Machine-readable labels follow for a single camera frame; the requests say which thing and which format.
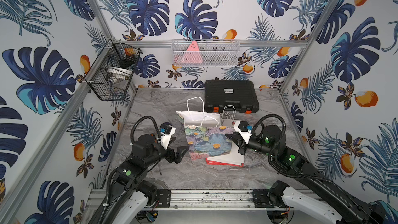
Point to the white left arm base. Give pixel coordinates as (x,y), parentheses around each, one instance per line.
(142,196)

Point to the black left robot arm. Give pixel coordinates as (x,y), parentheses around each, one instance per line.
(129,196)

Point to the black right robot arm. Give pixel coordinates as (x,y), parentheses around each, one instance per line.
(335,206)

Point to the aluminium linear rail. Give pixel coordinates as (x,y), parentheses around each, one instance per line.
(207,200)

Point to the floral paper bag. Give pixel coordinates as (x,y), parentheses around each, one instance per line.
(205,134)

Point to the black tool case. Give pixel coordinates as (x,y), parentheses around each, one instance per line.
(239,93)

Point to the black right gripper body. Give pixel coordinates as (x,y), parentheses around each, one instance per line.
(256,145)

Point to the pink triangle item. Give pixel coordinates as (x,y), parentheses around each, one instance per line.
(192,55)

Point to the white mesh wall shelf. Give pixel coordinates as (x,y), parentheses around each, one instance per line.
(222,53)

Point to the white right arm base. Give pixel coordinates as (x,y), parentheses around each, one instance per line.
(281,192)

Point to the red paper bag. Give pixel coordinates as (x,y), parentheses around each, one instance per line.
(210,162)

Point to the white happy paper bag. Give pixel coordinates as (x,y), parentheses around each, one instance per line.
(227,118)

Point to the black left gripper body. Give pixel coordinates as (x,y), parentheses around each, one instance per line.
(173,154)

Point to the black wire basket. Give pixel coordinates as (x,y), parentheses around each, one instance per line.
(113,71)

